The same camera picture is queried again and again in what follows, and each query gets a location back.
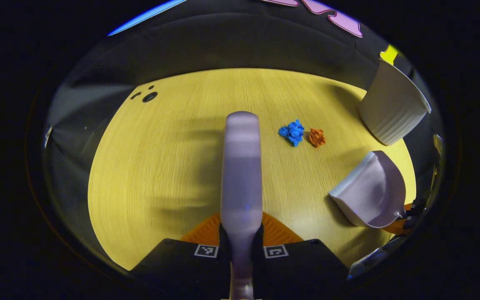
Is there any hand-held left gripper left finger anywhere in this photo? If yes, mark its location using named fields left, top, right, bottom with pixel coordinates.
left=130, top=212, right=233, bottom=294

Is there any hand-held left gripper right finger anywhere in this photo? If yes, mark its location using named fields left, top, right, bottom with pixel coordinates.
left=252, top=211, right=350, bottom=295

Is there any light purple dustpan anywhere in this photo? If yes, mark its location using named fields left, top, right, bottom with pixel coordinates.
left=328, top=150, right=408, bottom=229

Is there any light purple small broom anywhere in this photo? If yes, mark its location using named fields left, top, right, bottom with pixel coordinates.
left=220, top=111, right=264, bottom=300

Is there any white ribbed garbage bin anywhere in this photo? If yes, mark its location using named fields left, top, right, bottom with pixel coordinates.
left=357, top=58, right=432, bottom=146

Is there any orange paper trash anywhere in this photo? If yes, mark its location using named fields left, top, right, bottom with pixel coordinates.
left=308, top=128, right=327, bottom=148

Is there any blue paper trash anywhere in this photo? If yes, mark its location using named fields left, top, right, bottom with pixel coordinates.
left=278, top=120, right=305, bottom=147

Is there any wooden desktop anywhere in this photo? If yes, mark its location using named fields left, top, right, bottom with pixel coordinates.
left=88, top=68, right=417, bottom=271

